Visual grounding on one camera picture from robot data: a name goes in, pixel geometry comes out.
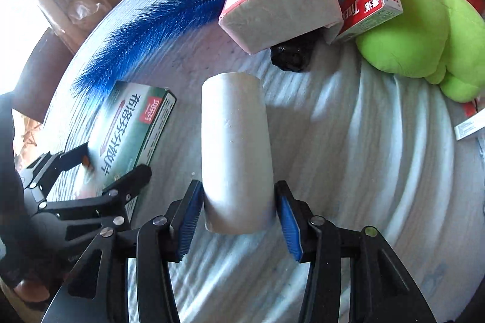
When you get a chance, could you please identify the white cylindrical bottle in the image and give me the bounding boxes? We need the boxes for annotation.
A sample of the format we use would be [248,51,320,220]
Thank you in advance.
[201,72,275,236]

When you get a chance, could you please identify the green plush toy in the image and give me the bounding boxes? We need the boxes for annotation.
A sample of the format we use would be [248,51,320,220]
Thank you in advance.
[354,0,485,103]

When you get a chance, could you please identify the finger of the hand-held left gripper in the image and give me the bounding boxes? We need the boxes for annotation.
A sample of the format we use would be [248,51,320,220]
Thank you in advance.
[36,164,153,233]
[19,142,95,200]

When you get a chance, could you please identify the blue feather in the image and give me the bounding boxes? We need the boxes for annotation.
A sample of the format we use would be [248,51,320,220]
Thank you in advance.
[72,0,247,102]

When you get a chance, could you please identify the black crumpled bag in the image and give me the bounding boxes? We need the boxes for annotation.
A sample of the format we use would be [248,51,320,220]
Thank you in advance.
[270,28,323,73]

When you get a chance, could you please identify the clear plastic bag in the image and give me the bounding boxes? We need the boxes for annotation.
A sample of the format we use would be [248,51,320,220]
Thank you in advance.
[67,0,105,28]

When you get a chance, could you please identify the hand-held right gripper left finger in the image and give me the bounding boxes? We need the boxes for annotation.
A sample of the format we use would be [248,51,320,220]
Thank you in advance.
[40,179,205,323]

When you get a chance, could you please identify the pink white tissue pack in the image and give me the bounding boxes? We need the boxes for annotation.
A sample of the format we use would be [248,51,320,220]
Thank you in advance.
[219,0,342,55]

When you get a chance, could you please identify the green white medicine box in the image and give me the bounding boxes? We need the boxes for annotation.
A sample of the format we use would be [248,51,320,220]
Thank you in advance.
[86,81,177,191]

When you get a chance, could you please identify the white printed tag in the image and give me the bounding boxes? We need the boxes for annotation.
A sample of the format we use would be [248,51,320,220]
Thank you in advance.
[454,115,485,141]

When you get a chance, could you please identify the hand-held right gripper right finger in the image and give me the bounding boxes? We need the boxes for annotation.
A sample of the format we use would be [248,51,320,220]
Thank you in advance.
[273,180,438,323]

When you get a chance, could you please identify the person's left hand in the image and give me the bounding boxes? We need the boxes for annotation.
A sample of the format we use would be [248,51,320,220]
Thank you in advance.
[8,270,52,308]

